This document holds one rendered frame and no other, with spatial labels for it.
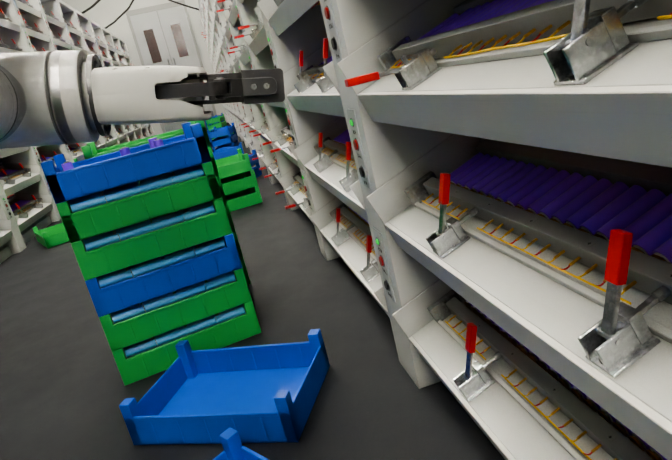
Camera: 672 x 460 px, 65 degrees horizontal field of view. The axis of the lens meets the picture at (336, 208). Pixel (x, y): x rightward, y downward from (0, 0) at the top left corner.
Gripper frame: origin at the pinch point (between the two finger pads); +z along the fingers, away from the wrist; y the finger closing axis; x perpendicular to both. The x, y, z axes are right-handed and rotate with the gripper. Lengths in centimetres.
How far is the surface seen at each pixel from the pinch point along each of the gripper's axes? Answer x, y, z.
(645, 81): -1.1, 32.3, 15.4
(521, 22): 3.7, 14.2, 20.1
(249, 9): 30, -158, 14
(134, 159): -12, -54, -20
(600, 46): 0.9, 27.7, 16.5
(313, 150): -17, -88, 22
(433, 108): -3.0, 6.7, 15.6
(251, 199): -49, -189, 10
